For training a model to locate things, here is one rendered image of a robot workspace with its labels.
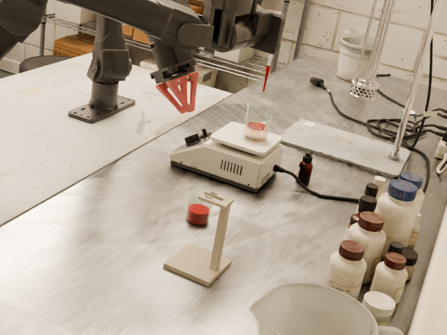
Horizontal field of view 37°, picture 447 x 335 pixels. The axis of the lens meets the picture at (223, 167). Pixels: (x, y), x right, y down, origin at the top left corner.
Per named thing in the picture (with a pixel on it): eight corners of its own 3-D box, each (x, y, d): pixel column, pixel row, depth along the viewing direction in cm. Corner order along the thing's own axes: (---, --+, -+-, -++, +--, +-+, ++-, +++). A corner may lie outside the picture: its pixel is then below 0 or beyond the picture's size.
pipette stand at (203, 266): (162, 267, 103) (173, 193, 98) (187, 246, 110) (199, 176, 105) (208, 286, 100) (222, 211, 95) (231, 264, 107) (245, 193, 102)
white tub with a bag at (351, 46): (323, 71, 231) (338, 9, 222) (356, 72, 238) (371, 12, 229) (347, 84, 220) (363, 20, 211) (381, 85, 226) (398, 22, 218)
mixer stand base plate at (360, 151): (274, 141, 160) (275, 137, 160) (298, 121, 178) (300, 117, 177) (397, 179, 151) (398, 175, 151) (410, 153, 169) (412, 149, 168)
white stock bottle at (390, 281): (369, 312, 101) (384, 263, 98) (364, 293, 105) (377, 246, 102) (400, 316, 101) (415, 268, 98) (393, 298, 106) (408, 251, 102)
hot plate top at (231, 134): (207, 139, 133) (208, 135, 133) (231, 124, 143) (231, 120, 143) (263, 157, 129) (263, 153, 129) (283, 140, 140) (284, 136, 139)
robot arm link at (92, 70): (133, 60, 156) (124, 52, 160) (97, 60, 151) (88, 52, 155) (130, 86, 158) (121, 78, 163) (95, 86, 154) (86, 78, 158)
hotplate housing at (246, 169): (167, 165, 138) (172, 129, 135) (195, 147, 150) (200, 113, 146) (266, 199, 131) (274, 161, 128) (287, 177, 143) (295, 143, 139)
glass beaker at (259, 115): (269, 139, 138) (277, 102, 134) (265, 147, 133) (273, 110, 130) (241, 132, 139) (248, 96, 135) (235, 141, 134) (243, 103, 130)
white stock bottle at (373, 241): (345, 284, 107) (362, 225, 103) (332, 264, 112) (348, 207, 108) (379, 286, 108) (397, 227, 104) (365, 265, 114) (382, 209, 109)
